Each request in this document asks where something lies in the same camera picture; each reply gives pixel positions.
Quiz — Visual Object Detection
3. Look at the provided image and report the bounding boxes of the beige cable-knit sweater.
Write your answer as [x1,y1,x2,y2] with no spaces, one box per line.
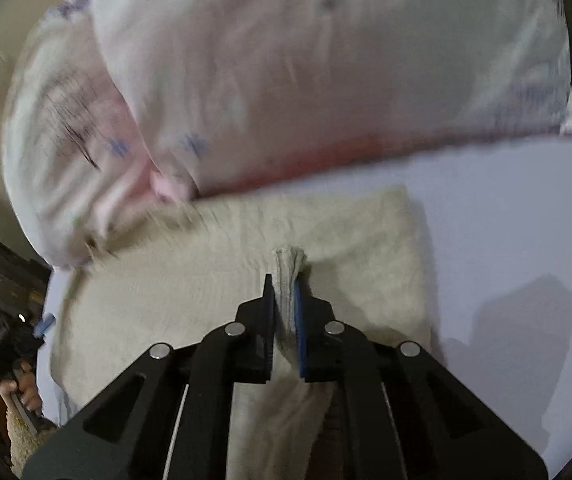
[38,186,430,479]

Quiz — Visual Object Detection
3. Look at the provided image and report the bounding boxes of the person's left hand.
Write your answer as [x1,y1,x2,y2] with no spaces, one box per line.
[0,361,43,415]

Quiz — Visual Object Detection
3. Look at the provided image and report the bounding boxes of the pink floral pillow left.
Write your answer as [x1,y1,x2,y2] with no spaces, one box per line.
[1,0,194,268]

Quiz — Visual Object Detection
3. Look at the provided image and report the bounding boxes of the pink floral pillow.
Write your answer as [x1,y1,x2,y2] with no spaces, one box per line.
[1,0,194,268]
[91,0,572,200]

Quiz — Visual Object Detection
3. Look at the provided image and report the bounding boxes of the lavender bed sheet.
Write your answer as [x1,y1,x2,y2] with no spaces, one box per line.
[35,134,572,478]

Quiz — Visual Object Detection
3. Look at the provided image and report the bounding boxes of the pink floral pillow right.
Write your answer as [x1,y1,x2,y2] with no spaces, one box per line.
[91,0,572,200]

